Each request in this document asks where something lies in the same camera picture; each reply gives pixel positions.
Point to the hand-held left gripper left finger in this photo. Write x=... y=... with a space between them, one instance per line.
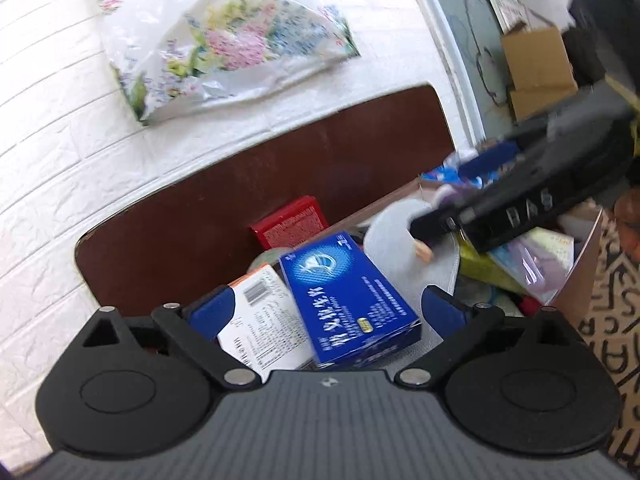
x=215 y=310

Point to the green packet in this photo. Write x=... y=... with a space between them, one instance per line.
x=480 y=267

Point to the red dotted box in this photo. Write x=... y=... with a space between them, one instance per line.
x=290 y=222

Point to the white shoe insole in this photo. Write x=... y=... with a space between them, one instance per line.
x=395 y=260

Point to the brown cardboard box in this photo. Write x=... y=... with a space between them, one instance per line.
x=575 y=290

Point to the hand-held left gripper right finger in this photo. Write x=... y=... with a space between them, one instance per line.
x=445 y=305

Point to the dark cloth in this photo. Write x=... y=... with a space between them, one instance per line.
x=607 y=15

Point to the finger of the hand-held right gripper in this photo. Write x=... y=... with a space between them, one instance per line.
x=437 y=224

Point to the blue medicine box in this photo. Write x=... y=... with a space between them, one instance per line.
x=345 y=300

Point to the white box with barcode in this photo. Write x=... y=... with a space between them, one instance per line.
x=265 y=320

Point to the brown cardboard carton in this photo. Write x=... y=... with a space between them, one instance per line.
x=537 y=57
x=545 y=100

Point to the translucent purple packet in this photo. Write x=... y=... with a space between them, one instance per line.
x=540 y=260

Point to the blue printed packet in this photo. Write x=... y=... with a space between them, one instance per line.
x=490 y=157

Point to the floral plastic bag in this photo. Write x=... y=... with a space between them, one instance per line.
x=225 y=40

